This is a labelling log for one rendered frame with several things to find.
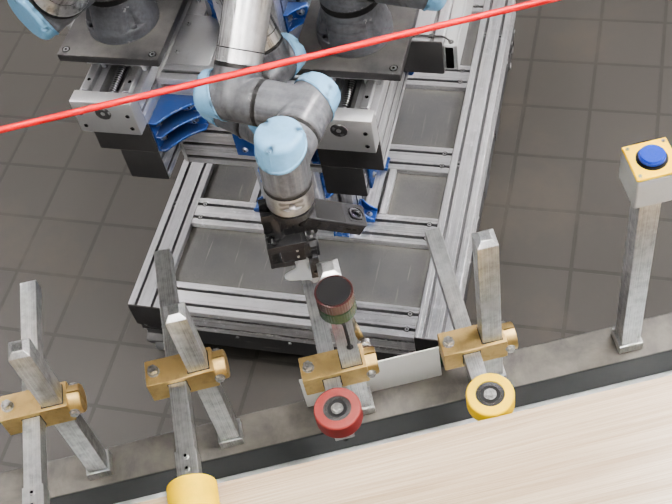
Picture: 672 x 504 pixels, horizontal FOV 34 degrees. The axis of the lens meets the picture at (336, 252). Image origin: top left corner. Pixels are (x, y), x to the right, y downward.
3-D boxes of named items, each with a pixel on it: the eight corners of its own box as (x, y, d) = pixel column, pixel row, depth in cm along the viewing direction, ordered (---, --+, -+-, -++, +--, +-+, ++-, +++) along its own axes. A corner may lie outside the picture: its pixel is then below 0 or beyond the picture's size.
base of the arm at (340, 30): (326, 3, 224) (319, -36, 216) (399, 6, 220) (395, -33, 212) (309, 55, 215) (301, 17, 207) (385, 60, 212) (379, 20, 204)
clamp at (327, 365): (302, 372, 198) (297, 357, 194) (375, 354, 198) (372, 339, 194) (307, 399, 195) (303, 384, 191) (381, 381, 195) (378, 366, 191)
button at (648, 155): (633, 154, 167) (634, 146, 166) (659, 148, 167) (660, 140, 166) (643, 173, 165) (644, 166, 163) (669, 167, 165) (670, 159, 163)
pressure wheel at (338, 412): (319, 423, 194) (309, 391, 185) (363, 413, 194) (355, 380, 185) (327, 464, 189) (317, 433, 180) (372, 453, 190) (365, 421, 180)
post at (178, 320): (227, 442, 211) (161, 303, 173) (244, 438, 211) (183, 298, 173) (229, 458, 209) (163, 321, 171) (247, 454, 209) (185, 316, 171)
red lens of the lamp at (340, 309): (313, 288, 172) (311, 280, 170) (350, 279, 172) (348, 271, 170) (320, 319, 168) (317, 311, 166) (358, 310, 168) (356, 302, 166)
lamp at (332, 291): (331, 352, 187) (312, 279, 170) (363, 344, 187) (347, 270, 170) (338, 381, 184) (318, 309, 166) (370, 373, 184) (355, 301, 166)
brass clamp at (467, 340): (437, 345, 201) (435, 330, 197) (509, 328, 201) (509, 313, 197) (446, 374, 197) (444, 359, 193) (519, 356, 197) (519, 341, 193)
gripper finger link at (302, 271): (286, 285, 187) (279, 252, 179) (321, 279, 187) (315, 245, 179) (289, 300, 185) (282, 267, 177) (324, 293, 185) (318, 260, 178)
